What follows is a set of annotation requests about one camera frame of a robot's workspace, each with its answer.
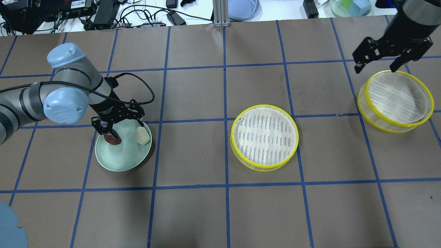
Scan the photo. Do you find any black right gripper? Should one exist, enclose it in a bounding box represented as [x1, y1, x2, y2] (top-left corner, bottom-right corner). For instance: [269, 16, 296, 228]
[352, 37, 433, 74]

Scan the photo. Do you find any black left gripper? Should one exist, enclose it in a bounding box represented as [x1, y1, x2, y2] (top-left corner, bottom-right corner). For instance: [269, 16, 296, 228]
[91, 100, 145, 135]

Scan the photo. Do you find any white steamed bun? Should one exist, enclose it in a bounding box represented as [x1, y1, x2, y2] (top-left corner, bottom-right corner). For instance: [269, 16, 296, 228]
[133, 126, 151, 145]

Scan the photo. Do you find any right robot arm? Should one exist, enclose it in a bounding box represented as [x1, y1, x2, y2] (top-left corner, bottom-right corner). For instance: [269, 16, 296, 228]
[352, 0, 441, 74]

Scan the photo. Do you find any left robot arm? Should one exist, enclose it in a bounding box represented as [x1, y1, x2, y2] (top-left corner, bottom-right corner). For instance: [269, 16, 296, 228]
[0, 43, 155, 145]

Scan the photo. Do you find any brown red bun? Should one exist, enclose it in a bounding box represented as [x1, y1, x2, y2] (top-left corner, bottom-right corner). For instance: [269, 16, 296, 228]
[103, 134, 122, 145]

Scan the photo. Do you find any pale green plate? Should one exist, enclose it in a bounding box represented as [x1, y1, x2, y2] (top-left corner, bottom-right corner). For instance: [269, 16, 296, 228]
[95, 120, 153, 172]

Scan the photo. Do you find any glass bowl with sponges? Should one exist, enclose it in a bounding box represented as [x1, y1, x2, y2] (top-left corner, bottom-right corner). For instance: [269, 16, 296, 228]
[329, 0, 372, 17]

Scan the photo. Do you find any black power adapter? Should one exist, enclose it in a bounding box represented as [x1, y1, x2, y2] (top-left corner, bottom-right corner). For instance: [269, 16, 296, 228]
[166, 11, 186, 26]

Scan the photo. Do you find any blue plate on bench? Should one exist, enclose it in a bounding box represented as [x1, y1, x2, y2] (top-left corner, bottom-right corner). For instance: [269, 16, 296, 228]
[227, 0, 260, 21]

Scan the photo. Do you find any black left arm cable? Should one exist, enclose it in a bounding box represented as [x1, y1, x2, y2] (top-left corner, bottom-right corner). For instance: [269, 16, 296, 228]
[0, 72, 155, 105]

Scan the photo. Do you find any aluminium frame post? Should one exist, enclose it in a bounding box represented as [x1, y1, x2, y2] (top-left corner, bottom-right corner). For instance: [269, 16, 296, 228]
[213, 0, 230, 27]

